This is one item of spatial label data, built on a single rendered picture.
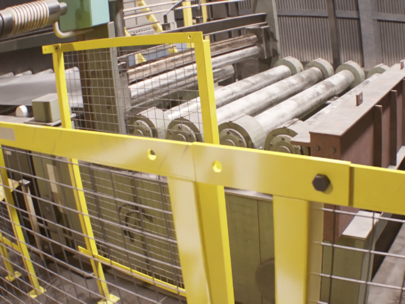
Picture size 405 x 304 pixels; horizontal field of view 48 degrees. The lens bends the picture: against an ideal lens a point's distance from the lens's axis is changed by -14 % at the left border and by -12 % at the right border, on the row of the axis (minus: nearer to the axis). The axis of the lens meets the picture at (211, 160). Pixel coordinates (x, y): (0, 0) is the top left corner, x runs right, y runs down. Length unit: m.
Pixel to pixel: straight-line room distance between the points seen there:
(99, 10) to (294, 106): 1.45
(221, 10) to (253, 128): 3.24
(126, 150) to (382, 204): 0.37
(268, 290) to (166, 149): 2.44
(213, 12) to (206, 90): 3.81
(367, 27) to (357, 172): 10.71
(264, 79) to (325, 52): 7.95
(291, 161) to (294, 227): 0.09
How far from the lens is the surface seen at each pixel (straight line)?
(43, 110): 4.00
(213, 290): 0.76
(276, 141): 2.68
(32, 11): 2.89
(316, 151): 2.43
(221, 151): 0.62
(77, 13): 3.19
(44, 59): 7.43
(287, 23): 12.59
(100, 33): 3.26
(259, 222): 2.90
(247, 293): 3.24
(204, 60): 2.20
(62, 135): 0.84
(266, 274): 3.00
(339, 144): 2.37
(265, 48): 4.98
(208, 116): 2.25
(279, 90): 3.92
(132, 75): 3.53
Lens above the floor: 2.05
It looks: 20 degrees down
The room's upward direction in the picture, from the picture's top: 6 degrees counter-clockwise
